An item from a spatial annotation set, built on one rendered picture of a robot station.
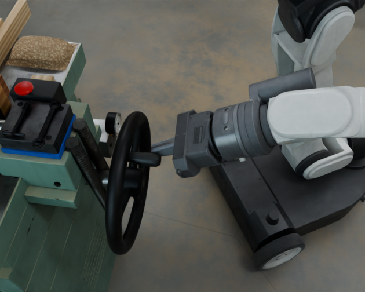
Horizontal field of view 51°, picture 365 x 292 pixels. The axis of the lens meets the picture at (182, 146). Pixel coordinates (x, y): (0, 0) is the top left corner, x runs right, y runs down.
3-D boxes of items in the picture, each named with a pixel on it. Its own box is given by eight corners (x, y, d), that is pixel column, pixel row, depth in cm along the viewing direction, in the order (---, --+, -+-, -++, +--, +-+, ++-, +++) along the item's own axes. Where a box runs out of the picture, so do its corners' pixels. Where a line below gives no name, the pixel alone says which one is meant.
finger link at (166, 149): (148, 146, 68) (178, 139, 65) (159, 154, 70) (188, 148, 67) (147, 154, 67) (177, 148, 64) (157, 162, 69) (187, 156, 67)
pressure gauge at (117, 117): (118, 143, 108) (114, 125, 102) (105, 141, 109) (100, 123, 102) (123, 126, 112) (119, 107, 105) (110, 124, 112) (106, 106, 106)
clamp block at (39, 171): (76, 193, 70) (64, 167, 62) (6, 185, 71) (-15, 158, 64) (98, 130, 78) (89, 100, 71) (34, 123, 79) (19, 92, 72)
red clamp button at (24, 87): (30, 97, 64) (28, 93, 63) (13, 95, 64) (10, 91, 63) (36, 84, 66) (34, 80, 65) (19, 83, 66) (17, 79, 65)
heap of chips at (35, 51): (65, 70, 84) (61, 58, 81) (4, 65, 85) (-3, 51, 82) (77, 44, 89) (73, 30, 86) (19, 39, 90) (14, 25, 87)
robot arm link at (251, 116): (263, 157, 65) (334, 144, 60) (241, 157, 56) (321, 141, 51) (252, 93, 67) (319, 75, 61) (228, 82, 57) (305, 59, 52)
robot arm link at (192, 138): (194, 189, 67) (259, 178, 61) (164, 164, 60) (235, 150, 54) (199, 128, 73) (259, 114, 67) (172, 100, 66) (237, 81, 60)
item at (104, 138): (112, 158, 114) (108, 142, 107) (72, 153, 115) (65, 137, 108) (118, 135, 119) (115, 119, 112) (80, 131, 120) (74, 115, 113)
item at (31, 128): (61, 159, 63) (51, 139, 59) (-3, 152, 64) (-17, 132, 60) (83, 101, 71) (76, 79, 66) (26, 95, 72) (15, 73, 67)
